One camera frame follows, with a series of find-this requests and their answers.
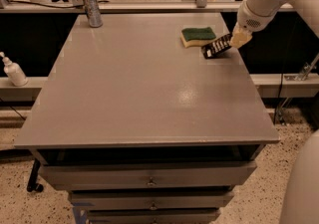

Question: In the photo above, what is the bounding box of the silver metal can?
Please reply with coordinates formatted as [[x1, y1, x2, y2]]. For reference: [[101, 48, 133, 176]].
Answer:
[[83, 0, 103, 28]]

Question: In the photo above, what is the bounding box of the green and yellow sponge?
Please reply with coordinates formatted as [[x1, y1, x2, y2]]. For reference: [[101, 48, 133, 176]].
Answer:
[[180, 27, 216, 48]]

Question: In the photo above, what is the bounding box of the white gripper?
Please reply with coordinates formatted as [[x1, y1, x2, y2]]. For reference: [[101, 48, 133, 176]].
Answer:
[[230, 1, 274, 49]]

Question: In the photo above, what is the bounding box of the grey middle drawer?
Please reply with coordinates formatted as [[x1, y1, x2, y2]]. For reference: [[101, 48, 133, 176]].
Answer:
[[70, 190, 234, 210]]

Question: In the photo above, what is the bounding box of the black rxbar chocolate wrapper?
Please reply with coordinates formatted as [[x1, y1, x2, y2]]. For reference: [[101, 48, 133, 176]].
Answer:
[[201, 34, 231, 59]]

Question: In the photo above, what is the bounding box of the black caster leg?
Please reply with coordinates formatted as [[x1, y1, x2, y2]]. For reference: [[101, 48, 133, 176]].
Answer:
[[27, 159, 44, 192]]

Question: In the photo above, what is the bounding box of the grey drawer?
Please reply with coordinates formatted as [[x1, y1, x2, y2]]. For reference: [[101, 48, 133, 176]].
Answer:
[[70, 190, 234, 210], [88, 209, 220, 224], [39, 161, 257, 191]]

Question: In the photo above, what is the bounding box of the grey top drawer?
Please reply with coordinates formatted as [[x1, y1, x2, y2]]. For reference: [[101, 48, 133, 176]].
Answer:
[[39, 161, 257, 191]]

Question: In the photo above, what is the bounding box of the white pump bottle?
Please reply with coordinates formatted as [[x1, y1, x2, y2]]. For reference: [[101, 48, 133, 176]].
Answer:
[[0, 52, 28, 87]]

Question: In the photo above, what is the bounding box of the grey bottom drawer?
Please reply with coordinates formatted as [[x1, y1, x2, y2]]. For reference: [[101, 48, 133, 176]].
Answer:
[[88, 209, 220, 224]]

